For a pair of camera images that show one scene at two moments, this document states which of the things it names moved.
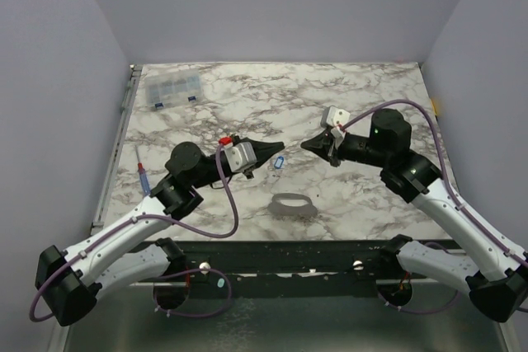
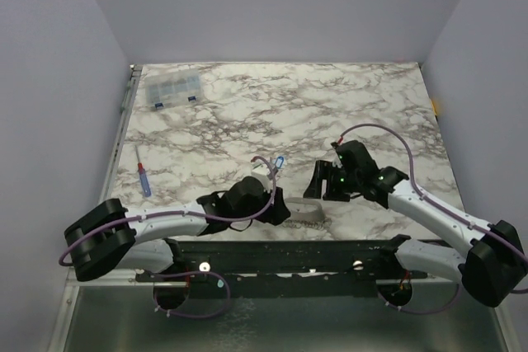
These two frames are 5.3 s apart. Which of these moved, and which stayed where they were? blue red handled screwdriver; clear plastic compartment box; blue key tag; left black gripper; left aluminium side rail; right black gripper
Moved: left black gripper; right black gripper
Stayed: left aluminium side rail; blue red handled screwdriver; blue key tag; clear plastic compartment box
